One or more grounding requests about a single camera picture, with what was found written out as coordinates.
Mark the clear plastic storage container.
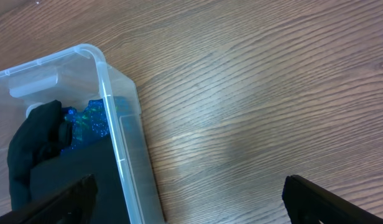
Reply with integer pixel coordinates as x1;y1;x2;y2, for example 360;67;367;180
0;44;164;223

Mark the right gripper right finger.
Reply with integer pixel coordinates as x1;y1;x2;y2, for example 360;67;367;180
282;175;383;224

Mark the large black garment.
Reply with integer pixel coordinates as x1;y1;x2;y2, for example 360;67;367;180
7;100;130;224

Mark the blue glitter fabric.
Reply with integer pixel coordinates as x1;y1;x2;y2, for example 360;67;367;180
61;99;110;154

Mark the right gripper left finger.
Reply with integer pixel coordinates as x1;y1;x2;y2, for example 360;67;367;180
0;174;98;224

